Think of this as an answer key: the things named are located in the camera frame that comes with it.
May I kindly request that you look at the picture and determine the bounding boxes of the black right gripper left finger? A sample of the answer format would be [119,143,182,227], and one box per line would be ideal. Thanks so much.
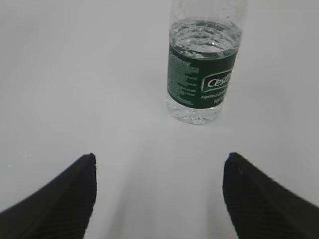
[0,153,97,239]

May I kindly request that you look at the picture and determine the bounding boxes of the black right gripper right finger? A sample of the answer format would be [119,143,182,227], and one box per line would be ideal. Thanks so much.
[222,152,319,239]

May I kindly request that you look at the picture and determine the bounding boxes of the clear water bottle green label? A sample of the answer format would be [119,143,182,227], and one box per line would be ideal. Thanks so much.
[167,0,248,124]

